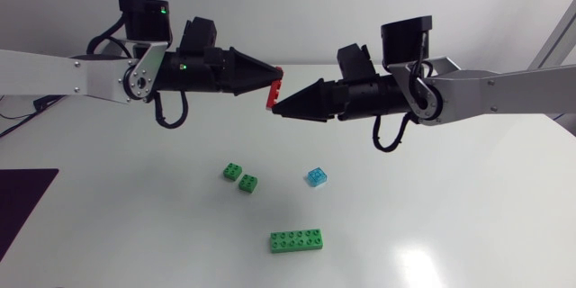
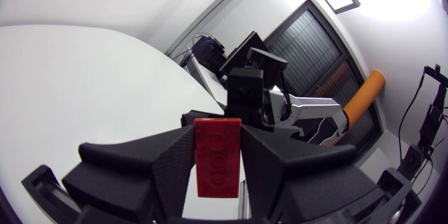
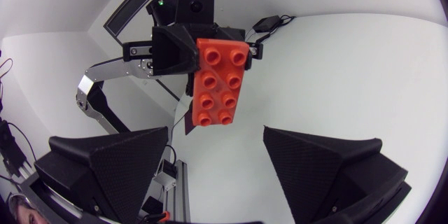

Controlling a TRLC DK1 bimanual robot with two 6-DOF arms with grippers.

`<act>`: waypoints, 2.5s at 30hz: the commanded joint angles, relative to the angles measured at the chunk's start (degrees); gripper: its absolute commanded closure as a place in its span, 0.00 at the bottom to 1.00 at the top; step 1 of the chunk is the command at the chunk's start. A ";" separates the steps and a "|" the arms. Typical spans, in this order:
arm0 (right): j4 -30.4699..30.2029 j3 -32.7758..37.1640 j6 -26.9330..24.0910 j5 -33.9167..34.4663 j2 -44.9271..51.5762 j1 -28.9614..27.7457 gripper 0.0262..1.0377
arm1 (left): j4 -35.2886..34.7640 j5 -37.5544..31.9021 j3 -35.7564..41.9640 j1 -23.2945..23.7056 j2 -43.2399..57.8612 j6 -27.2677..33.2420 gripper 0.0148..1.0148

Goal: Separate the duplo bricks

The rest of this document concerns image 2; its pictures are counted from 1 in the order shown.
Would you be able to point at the window blind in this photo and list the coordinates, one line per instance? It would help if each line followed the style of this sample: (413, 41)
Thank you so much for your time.
(308, 49)

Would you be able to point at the orange foam tube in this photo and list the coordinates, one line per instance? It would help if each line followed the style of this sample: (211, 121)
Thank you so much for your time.
(365, 94)

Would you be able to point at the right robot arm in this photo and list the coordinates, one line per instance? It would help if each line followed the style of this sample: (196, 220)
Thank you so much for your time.
(308, 110)

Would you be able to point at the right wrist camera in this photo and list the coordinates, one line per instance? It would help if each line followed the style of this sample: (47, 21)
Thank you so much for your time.
(244, 91)

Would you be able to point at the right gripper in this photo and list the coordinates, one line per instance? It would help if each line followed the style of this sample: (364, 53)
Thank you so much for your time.
(257, 120)

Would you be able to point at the red toy brick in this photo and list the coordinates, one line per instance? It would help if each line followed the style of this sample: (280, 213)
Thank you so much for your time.
(217, 157)

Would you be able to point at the dark screen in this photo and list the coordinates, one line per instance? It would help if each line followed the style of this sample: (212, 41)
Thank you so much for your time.
(241, 50)

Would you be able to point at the black electronics box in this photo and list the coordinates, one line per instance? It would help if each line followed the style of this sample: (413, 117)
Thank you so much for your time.
(208, 54)

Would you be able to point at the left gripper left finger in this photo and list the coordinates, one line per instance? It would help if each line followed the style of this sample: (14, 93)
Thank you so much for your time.
(140, 168)

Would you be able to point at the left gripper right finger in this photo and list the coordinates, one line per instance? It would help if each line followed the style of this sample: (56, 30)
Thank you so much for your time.
(290, 175)

